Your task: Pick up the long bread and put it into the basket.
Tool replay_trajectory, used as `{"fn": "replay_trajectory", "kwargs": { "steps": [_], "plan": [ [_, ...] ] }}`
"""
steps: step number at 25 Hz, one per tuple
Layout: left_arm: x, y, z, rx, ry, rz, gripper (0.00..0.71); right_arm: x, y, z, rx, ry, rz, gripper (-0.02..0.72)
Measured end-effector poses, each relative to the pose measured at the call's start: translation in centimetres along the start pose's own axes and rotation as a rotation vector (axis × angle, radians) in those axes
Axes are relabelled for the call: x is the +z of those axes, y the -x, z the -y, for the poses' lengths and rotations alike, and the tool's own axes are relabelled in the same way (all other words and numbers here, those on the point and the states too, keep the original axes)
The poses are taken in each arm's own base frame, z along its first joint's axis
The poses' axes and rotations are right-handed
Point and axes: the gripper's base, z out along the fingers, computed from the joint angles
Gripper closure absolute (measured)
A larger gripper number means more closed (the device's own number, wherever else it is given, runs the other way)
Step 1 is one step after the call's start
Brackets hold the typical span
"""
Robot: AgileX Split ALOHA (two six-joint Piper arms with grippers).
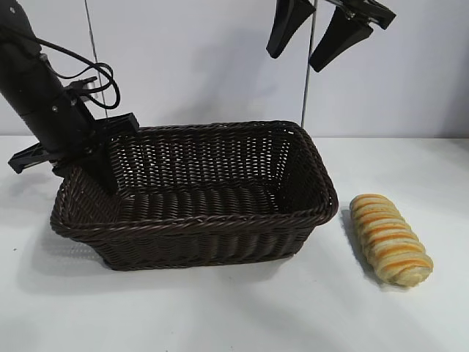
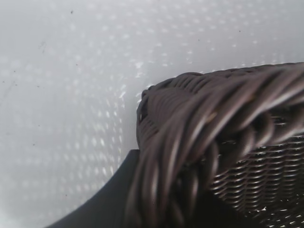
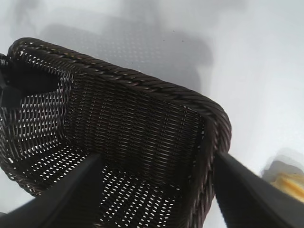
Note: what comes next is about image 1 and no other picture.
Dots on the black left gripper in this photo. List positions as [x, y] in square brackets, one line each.
[58, 135]

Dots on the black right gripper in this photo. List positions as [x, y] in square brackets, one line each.
[373, 12]

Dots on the dark brown wicker basket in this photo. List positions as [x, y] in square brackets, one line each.
[205, 227]

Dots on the long striped bread loaf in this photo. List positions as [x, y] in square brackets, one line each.
[388, 238]

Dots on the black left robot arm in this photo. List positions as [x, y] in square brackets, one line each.
[29, 80]

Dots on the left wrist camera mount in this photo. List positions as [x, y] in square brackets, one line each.
[86, 86]

